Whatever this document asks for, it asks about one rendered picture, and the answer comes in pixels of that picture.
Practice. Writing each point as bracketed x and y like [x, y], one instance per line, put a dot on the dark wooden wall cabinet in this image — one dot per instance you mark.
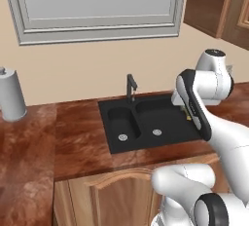
[204, 2]

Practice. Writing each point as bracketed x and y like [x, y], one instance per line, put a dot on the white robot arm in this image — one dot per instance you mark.
[233, 145]

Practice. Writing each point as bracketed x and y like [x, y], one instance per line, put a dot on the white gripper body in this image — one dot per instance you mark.
[177, 99]

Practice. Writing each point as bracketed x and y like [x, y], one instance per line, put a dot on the yellow green sponge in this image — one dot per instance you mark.
[187, 116]

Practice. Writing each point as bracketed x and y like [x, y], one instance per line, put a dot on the white wall socket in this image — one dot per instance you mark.
[230, 68]

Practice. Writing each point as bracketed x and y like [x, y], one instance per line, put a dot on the light wooden base cabinet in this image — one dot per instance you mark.
[71, 200]

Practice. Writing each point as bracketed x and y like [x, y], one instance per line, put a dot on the grey paper towel roll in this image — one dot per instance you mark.
[11, 96]

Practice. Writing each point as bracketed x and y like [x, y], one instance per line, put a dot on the grey framed window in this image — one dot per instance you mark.
[97, 6]

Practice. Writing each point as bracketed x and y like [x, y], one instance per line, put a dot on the light wooden base cabinet door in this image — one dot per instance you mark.
[123, 200]

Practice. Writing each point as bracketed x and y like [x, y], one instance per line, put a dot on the black double sink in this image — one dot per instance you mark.
[162, 119]

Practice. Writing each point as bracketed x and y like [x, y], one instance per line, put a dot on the dark wooden wall cabinet door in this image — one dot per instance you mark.
[238, 9]

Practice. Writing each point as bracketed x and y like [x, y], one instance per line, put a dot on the black sink tap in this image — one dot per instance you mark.
[130, 87]

